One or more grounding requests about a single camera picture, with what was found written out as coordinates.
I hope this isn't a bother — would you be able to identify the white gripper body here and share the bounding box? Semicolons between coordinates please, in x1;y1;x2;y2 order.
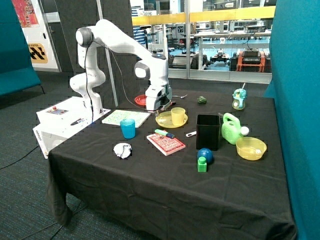
145;85;172;111

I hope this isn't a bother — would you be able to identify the green toy block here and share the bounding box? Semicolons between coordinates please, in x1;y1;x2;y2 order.
197;156;207;173

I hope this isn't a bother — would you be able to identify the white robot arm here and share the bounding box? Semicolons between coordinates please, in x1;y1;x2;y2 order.
70;19;172;117

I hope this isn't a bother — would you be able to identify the blue plastic cup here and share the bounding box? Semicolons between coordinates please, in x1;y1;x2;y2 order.
120;119;136;139

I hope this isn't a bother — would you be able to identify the blue ball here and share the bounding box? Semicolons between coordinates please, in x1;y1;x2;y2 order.
197;148;214;165

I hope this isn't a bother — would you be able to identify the yellow black warning sign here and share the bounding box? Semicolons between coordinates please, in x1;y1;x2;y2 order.
28;43;48;64

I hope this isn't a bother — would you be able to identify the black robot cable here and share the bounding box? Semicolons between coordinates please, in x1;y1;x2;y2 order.
83;41;148;125

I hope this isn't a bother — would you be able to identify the green toy pepper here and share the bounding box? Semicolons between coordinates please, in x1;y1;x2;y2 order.
197;96;207;104

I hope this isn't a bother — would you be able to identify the teal sofa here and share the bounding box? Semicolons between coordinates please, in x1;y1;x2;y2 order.
0;0;42;96

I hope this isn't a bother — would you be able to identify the black tablecloth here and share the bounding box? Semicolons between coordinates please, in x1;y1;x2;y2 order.
46;91;298;240

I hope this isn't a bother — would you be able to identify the green marbled composition notebook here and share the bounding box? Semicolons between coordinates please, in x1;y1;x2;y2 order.
102;109;151;128

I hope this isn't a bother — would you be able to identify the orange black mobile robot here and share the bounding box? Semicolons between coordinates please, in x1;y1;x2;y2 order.
229;48;272;73

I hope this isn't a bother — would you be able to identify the green toy watering can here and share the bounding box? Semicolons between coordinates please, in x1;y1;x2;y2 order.
221;113;250;145

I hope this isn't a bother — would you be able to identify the red wall poster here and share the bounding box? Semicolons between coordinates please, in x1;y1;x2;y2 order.
12;0;40;28

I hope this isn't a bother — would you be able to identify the teal kids sippy bottle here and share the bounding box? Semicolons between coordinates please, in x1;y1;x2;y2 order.
232;83;248;110

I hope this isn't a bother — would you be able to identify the silver metal fork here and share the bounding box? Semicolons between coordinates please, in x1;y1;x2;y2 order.
172;94;188;99

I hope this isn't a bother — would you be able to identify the red paperback book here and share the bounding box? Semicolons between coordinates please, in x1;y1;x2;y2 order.
146;133;186;156

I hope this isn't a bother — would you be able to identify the yellow plastic plate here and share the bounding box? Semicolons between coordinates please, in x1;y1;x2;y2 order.
155;111;188;129

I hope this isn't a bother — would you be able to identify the yellow plastic bowl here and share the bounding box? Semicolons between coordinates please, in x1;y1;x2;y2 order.
235;137;267;161

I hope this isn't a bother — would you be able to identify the green highlighter blue cap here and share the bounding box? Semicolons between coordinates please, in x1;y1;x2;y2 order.
154;129;175;139

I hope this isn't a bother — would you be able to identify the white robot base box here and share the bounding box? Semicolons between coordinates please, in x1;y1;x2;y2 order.
33;96;110;159

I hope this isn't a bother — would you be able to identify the black square container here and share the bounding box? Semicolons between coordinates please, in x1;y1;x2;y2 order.
196;114;221;151

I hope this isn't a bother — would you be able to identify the crumpled white paper ball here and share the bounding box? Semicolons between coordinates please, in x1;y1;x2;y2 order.
113;143;132;159

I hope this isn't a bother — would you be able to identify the black marker pen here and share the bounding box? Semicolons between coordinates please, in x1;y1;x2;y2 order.
70;118;85;126

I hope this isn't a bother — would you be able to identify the red plastic plate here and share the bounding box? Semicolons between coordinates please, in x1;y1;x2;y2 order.
134;94;147;106

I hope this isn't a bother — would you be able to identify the yellow plastic cup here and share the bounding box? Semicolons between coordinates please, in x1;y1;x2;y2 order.
171;107;186;126

